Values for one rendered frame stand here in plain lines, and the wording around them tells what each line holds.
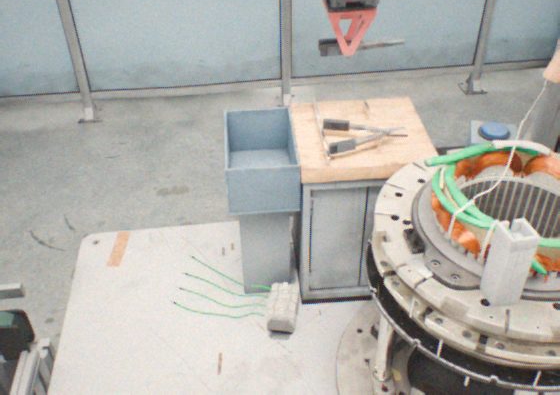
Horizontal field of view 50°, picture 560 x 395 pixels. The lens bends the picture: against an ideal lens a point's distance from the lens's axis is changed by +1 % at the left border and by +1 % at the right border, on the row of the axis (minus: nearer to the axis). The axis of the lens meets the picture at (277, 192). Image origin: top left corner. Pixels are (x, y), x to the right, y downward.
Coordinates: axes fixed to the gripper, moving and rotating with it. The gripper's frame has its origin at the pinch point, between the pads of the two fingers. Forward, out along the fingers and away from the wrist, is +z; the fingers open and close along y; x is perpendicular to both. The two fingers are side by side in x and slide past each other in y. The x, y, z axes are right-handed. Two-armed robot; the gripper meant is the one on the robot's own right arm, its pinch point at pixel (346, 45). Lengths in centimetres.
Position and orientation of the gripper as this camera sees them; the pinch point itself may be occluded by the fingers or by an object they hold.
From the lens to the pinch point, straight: 90.5
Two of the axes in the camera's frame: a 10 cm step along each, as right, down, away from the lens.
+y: 0.8, 6.2, -7.8
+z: 0.3, 7.8, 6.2
